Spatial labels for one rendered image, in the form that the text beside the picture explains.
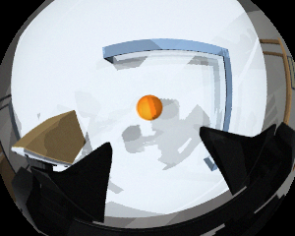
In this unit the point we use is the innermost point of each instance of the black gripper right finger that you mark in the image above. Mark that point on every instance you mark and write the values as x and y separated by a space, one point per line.
235 155

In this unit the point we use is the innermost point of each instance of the clear l-shaped low wall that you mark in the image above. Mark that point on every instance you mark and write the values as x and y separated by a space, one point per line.
217 82

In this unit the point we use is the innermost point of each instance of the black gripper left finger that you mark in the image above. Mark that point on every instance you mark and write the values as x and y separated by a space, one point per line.
84 183

